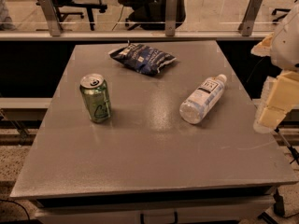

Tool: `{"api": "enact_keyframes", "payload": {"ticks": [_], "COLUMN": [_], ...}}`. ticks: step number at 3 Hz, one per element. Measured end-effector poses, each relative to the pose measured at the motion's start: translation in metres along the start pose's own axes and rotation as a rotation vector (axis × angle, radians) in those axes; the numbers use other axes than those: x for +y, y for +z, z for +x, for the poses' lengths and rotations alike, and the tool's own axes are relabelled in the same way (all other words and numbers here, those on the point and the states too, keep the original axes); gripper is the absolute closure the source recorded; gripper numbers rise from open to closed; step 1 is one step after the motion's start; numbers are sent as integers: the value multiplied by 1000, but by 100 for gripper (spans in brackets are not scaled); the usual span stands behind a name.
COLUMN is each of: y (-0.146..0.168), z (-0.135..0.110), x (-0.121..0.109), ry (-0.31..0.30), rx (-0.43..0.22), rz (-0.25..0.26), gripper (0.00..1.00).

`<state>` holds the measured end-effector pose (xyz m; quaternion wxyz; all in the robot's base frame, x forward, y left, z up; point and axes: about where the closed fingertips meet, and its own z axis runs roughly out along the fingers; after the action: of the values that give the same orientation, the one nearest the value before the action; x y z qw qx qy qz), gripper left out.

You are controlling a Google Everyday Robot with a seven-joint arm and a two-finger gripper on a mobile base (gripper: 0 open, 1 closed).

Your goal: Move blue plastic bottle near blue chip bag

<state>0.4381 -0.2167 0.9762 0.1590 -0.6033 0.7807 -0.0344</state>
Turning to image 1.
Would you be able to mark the left metal railing post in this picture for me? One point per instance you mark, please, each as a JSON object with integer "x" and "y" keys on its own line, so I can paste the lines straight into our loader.
{"x": 49, "y": 11}

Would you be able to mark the blue chip bag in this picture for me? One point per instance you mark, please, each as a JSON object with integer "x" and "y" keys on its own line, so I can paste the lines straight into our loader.
{"x": 141, "y": 58}

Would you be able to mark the right metal railing post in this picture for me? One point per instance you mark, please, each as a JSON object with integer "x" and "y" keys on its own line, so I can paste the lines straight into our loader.
{"x": 246, "y": 26}

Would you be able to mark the clear blue plastic water bottle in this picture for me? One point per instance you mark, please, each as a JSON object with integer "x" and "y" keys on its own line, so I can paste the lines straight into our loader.
{"x": 200, "y": 102}

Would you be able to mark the metal railing post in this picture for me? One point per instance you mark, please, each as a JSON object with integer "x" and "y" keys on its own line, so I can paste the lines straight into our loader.
{"x": 49, "y": 11}
{"x": 170, "y": 17}
{"x": 246, "y": 26}

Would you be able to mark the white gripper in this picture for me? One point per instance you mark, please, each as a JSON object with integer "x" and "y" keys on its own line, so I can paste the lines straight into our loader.
{"x": 288, "y": 46}

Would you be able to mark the green soda can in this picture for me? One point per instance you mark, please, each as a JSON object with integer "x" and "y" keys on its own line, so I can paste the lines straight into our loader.
{"x": 94, "y": 91}

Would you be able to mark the middle metal railing post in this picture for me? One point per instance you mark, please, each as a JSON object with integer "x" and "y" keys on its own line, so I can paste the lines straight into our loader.
{"x": 170, "y": 17}

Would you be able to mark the black office chair middle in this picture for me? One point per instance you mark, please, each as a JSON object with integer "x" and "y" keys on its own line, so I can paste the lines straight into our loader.
{"x": 150, "y": 14}

